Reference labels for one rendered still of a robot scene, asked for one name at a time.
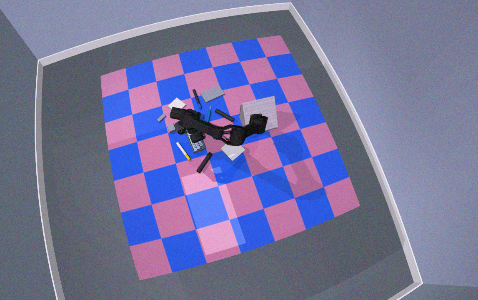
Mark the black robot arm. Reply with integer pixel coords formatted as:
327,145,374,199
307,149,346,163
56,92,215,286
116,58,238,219
170,107,268,146

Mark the grey keyboard with white letter keys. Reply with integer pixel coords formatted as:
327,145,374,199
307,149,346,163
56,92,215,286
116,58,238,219
185,129,206,153

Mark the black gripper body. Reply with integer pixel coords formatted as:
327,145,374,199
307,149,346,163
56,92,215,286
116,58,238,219
189,128,204,143

